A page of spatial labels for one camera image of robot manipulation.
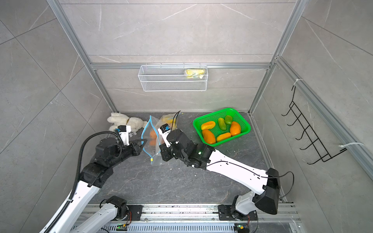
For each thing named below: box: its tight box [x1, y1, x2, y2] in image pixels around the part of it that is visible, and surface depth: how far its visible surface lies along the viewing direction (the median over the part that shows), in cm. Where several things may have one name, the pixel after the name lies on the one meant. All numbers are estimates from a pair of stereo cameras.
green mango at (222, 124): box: [218, 117, 227, 131], surface depth 109 cm
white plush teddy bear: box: [106, 112, 148, 133], surface depth 104 cm
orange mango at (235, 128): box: [230, 121, 241, 136], surface depth 105 cm
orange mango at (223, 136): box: [216, 132, 232, 142], surface depth 100 cm
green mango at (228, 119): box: [224, 115, 233, 125], surface depth 109 cm
